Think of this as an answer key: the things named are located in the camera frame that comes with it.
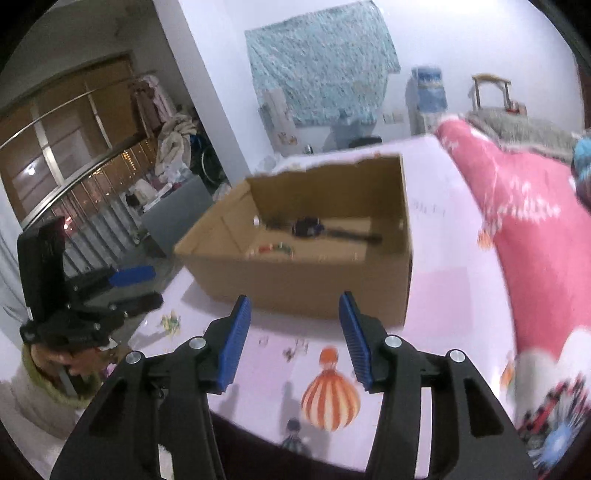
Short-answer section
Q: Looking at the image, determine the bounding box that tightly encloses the dark blue smartwatch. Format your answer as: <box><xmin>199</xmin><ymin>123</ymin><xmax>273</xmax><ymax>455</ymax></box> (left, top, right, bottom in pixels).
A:
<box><xmin>267</xmin><ymin>216</ymin><xmax>383</xmax><ymax>245</ymax></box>

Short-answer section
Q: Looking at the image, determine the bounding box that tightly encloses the pile of pale clothes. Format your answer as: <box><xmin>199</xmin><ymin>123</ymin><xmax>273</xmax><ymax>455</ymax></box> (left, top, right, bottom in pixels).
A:
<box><xmin>154</xmin><ymin>111</ymin><xmax>204</xmax><ymax>185</ymax></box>

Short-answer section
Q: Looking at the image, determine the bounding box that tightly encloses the blue printed quilt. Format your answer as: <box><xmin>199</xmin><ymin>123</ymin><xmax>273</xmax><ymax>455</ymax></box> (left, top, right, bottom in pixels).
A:
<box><xmin>570</xmin><ymin>136</ymin><xmax>591</xmax><ymax>204</ymax></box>

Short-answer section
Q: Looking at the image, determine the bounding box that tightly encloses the person's left forearm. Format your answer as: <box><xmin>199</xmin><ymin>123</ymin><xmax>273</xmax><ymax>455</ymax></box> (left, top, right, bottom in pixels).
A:
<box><xmin>0</xmin><ymin>346</ymin><xmax>100</xmax><ymax>439</ymax></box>

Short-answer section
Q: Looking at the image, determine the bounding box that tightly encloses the pink hanging garment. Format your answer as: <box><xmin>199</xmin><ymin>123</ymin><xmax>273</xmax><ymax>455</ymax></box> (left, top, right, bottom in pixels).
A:
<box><xmin>131</xmin><ymin>74</ymin><xmax>178</xmax><ymax>139</ymax></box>

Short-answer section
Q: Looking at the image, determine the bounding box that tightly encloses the brown cardboard box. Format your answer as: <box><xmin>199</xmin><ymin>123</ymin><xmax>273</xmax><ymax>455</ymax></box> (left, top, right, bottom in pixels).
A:
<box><xmin>173</xmin><ymin>154</ymin><xmax>413</xmax><ymax>326</ymax></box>

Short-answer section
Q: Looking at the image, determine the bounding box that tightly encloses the person's left hand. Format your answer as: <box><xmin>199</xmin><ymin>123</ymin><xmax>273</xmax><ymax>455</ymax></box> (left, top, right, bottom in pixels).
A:
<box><xmin>32</xmin><ymin>344</ymin><xmax>110</xmax><ymax>385</ymax></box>

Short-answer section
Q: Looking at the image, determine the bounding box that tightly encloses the empty clear water jug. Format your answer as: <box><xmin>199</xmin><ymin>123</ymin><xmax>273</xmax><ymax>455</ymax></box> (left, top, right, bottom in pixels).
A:
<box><xmin>332</xmin><ymin>115</ymin><xmax>366</xmax><ymax>149</ymax></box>

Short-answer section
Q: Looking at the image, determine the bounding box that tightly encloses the metal railing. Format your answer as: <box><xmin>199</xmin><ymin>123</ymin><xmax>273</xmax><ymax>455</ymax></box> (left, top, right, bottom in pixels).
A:
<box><xmin>0</xmin><ymin>138</ymin><xmax>163</xmax><ymax>305</ymax></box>

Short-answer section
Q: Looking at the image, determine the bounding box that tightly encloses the white board with flower stickers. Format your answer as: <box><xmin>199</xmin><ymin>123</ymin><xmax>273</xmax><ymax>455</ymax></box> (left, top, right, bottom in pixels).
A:
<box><xmin>262</xmin><ymin>90</ymin><xmax>297</xmax><ymax>145</ymax></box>

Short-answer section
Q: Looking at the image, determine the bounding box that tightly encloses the grey storage box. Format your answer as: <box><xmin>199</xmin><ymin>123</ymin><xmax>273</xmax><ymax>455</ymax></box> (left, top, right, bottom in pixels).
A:
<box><xmin>141</xmin><ymin>175</ymin><xmax>214</xmax><ymax>256</ymax></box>

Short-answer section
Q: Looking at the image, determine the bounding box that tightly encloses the white water dispenser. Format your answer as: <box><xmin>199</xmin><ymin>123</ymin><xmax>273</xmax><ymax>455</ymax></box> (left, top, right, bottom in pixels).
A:
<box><xmin>406</xmin><ymin>83</ymin><xmax>445</xmax><ymax>136</ymax></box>

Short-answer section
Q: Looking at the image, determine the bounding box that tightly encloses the turquoise floral wall cloth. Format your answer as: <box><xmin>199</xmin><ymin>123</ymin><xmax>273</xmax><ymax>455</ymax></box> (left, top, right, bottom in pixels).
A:
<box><xmin>245</xmin><ymin>0</ymin><xmax>400</xmax><ymax>127</ymax></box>

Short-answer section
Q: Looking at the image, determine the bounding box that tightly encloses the grey patterned blanket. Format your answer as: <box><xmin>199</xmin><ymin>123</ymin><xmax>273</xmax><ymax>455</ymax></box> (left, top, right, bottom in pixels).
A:
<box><xmin>466</xmin><ymin>108</ymin><xmax>579</xmax><ymax>162</ymax></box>

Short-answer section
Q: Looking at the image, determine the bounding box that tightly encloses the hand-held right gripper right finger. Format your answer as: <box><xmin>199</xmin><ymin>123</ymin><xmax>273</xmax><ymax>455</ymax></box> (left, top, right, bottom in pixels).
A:
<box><xmin>339</xmin><ymin>293</ymin><xmax>539</xmax><ymax>480</ymax></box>

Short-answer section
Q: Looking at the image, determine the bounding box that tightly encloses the black spoked wheel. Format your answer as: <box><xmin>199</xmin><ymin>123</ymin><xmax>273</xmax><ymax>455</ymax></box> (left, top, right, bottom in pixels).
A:
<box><xmin>198</xmin><ymin>138</ymin><xmax>228</xmax><ymax>184</ymax></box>

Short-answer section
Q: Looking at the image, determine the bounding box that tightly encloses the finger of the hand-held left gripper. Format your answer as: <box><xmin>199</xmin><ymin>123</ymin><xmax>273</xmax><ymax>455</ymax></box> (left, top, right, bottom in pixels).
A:
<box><xmin>92</xmin><ymin>291</ymin><xmax>164</xmax><ymax>317</ymax></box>
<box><xmin>69</xmin><ymin>265</ymin><xmax>156</xmax><ymax>294</ymax></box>

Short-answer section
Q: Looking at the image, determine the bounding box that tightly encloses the pink printed blanket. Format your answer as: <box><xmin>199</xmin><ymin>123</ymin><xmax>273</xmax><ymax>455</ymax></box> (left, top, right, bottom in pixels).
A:
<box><xmin>434</xmin><ymin>117</ymin><xmax>591</xmax><ymax>464</ymax></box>

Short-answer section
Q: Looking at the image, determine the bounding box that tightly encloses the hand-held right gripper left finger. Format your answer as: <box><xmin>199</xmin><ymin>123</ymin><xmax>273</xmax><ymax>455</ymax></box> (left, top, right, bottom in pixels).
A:
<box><xmin>48</xmin><ymin>295</ymin><xmax>252</xmax><ymax>480</ymax></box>

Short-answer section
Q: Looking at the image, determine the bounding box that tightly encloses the wooden chair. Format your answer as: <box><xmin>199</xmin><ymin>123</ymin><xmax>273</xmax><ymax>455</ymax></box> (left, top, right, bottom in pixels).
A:
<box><xmin>472</xmin><ymin>74</ymin><xmax>513</xmax><ymax>112</ymax></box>

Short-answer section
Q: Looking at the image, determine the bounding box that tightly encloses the wooden framed window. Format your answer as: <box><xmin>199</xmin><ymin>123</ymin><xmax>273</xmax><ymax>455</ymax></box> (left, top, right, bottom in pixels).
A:
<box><xmin>0</xmin><ymin>55</ymin><xmax>145</xmax><ymax>222</ymax></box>

